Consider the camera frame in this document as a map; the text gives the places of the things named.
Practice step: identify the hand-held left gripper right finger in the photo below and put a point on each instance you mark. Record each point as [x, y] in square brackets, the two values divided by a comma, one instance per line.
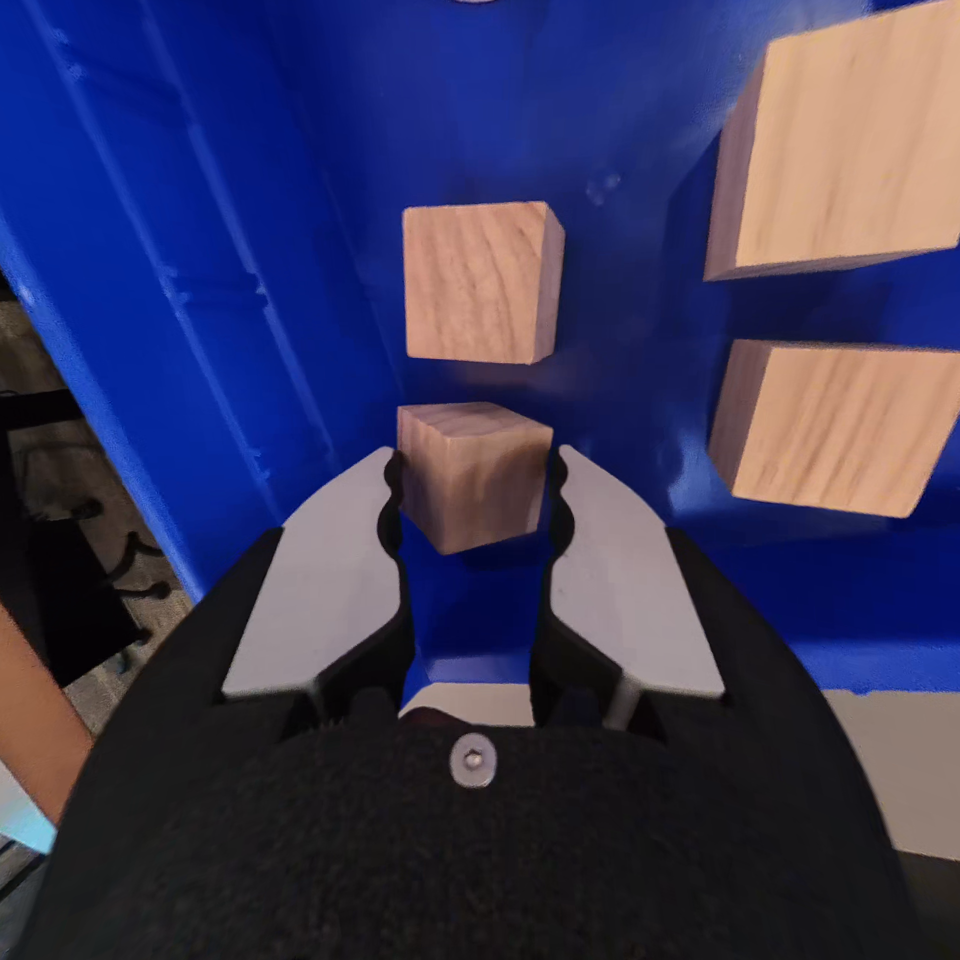
[630, 600]

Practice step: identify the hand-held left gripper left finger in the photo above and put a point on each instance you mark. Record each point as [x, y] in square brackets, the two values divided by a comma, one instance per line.
[315, 600]

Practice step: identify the wooden cube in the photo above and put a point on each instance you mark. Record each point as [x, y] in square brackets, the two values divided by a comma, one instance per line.
[840, 142]
[832, 427]
[472, 480]
[480, 281]

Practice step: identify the blue plastic bin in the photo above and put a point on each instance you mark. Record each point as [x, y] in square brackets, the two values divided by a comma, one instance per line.
[225, 225]

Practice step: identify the black office chair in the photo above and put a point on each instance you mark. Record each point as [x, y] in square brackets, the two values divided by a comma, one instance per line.
[67, 585]

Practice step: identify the brown wooden panel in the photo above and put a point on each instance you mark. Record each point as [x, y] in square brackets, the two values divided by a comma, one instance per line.
[34, 720]

